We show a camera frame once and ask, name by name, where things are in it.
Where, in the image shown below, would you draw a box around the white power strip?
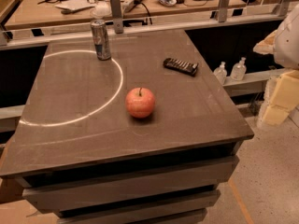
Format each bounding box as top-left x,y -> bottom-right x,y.
122,0 -> 142,13

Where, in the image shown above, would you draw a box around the black rxbar chocolate bar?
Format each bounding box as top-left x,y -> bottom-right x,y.
163,58 -> 198,77

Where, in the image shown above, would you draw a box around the red bull can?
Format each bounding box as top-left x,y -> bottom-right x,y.
91,20 -> 111,61

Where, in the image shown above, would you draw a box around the right sanitizer bottle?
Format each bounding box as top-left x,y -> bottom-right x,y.
230,57 -> 247,81

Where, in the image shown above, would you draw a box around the sanitizer bottle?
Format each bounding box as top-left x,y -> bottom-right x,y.
230,57 -> 247,81
213,62 -> 227,85

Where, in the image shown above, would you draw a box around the white papers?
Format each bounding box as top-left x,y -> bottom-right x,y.
56,0 -> 95,10

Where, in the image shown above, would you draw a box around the red apple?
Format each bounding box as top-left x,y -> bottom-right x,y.
125,88 -> 155,119

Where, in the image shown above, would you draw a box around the grey drawer cabinet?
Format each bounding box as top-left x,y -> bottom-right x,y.
1,30 -> 253,224

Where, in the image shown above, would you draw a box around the wooden desk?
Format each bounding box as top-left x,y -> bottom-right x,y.
4,0 -> 247,31

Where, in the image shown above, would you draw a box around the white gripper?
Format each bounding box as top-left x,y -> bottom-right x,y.
253,31 -> 299,125

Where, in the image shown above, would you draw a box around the aluminium frame rail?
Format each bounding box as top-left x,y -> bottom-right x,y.
0,5 -> 291,50

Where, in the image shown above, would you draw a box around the left sanitizer bottle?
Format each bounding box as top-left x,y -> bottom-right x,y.
213,62 -> 227,85

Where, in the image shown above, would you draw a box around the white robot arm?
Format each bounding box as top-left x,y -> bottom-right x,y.
253,5 -> 299,126

